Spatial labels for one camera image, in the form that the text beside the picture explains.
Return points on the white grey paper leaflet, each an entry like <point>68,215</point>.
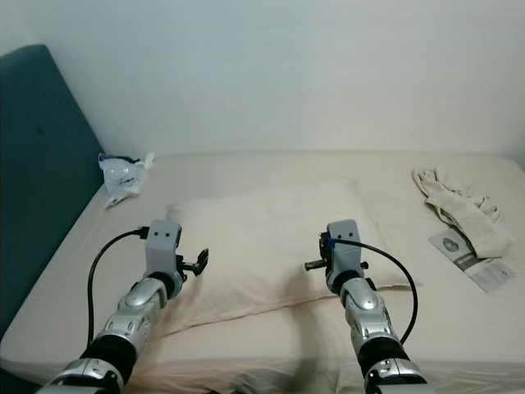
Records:
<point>488,275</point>

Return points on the cream white pillow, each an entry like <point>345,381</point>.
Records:
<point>262,238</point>

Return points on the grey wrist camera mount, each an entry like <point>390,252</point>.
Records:
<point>164,246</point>
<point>346,250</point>

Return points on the teal upholstered headboard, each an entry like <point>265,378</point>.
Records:
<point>41,148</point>

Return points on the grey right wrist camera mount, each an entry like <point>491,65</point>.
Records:
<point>346,250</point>

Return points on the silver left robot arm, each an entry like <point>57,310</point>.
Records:
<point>131,320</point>

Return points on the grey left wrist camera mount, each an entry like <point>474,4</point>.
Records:
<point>164,246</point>

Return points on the beige cloth garment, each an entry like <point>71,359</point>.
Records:
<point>467,217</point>

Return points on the crumpled clear plastic bag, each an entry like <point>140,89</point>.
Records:
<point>123,174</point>

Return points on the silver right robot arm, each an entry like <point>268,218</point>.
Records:
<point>365,316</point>

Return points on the bed with beige sheet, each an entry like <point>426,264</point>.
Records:
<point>66,271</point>

